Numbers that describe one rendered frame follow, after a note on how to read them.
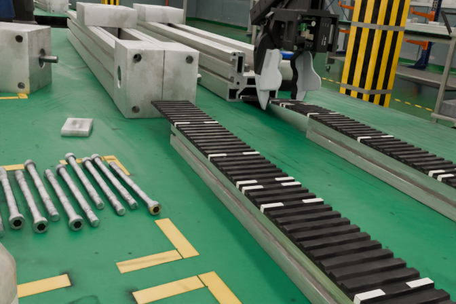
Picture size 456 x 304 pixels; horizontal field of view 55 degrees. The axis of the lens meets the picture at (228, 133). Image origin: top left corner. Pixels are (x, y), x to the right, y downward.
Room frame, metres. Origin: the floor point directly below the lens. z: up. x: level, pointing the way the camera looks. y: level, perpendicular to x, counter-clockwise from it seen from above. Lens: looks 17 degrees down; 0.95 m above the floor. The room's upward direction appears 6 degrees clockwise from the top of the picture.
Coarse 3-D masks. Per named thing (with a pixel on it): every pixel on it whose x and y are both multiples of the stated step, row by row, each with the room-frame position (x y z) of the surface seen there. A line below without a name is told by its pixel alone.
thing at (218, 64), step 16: (144, 32) 1.27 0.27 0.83; (160, 32) 1.12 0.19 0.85; (176, 32) 1.01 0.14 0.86; (192, 32) 1.12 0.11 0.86; (192, 48) 0.93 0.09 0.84; (208, 48) 0.82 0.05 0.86; (224, 48) 0.77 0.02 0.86; (240, 48) 0.87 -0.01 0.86; (208, 64) 0.82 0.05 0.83; (224, 64) 0.75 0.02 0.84; (240, 64) 0.75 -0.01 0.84; (208, 80) 0.81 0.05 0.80; (224, 80) 0.76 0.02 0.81; (240, 80) 0.74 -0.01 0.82; (224, 96) 0.74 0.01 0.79; (272, 96) 0.78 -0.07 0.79
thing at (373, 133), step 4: (348, 132) 0.49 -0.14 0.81; (352, 132) 0.49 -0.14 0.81; (356, 132) 0.49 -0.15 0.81; (360, 132) 0.49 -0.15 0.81; (364, 132) 0.50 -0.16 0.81; (368, 132) 0.50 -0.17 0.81; (372, 132) 0.50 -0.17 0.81; (376, 132) 0.51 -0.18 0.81; (380, 132) 0.51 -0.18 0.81; (348, 136) 0.49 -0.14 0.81; (352, 136) 0.48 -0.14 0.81; (356, 136) 0.48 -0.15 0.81; (360, 136) 0.48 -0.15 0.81; (364, 136) 0.48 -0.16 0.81
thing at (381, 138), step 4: (368, 136) 0.48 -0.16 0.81; (372, 136) 0.48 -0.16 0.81; (376, 136) 0.48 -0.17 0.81; (380, 136) 0.49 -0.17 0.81; (384, 136) 0.49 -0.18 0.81; (388, 136) 0.49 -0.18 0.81; (392, 136) 0.49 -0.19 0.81; (360, 140) 0.47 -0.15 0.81; (364, 140) 0.46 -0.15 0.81; (368, 140) 0.46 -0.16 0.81; (372, 140) 0.47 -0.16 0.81; (376, 140) 0.47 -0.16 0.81; (380, 140) 0.47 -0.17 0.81; (384, 140) 0.47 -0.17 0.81; (388, 140) 0.47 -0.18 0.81; (392, 140) 0.48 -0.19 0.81; (396, 140) 0.48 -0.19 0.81; (400, 140) 0.48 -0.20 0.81; (364, 144) 0.46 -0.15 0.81; (368, 144) 0.46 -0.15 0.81
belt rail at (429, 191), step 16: (320, 128) 0.54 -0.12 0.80; (320, 144) 0.54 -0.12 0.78; (336, 144) 0.51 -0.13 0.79; (352, 144) 0.48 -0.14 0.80; (352, 160) 0.48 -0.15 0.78; (368, 160) 0.47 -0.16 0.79; (384, 160) 0.44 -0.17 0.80; (384, 176) 0.43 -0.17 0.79; (400, 176) 0.42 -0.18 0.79; (416, 176) 0.40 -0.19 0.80; (416, 192) 0.40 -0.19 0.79; (432, 192) 0.39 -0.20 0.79; (448, 192) 0.37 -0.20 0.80; (432, 208) 0.38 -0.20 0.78; (448, 208) 0.36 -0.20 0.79
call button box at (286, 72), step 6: (282, 60) 0.89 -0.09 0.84; (288, 60) 0.90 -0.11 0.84; (282, 66) 0.87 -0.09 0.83; (288, 66) 0.88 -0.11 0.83; (282, 72) 0.87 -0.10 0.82; (288, 72) 0.88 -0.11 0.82; (282, 78) 0.87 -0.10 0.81; (288, 78) 0.88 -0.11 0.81; (282, 84) 0.88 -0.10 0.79; (288, 84) 0.88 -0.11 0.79; (282, 90) 0.88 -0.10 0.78; (288, 90) 0.88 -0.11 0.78
